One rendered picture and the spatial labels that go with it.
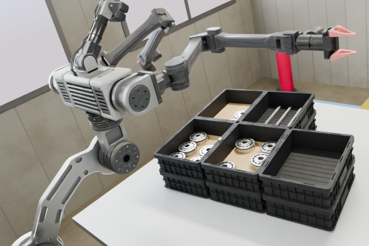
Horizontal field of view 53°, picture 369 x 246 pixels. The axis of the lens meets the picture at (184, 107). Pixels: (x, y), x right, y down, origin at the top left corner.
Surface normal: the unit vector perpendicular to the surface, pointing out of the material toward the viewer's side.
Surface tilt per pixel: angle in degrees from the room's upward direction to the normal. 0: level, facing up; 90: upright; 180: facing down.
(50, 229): 90
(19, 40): 90
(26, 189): 90
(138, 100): 90
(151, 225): 0
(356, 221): 0
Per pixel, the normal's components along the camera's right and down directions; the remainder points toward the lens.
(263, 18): -0.68, 0.45
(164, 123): 0.69, 0.15
